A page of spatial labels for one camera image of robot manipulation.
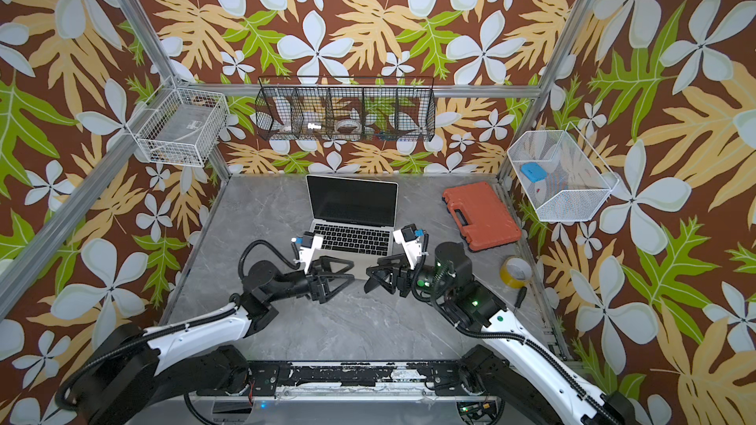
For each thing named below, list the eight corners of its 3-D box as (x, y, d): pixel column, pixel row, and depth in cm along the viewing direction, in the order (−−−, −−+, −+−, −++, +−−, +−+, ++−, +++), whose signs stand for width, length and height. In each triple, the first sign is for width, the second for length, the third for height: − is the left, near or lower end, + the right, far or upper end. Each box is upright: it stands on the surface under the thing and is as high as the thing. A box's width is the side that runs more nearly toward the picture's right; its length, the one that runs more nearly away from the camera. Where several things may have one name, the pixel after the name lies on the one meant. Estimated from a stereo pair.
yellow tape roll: (504, 287, 92) (507, 283, 90) (496, 261, 98) (499, 257, 95) (532, 287, 92) (536, 283, 90) (523, 261, 98) (527, 257, 95)
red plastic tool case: (470, 254, 99) (474, 246, 95) (440, 198, 115) (443, 189, 111) (519, 242, 102) (525, 234, 98) (483, 189, 118) (487, 180, 114)
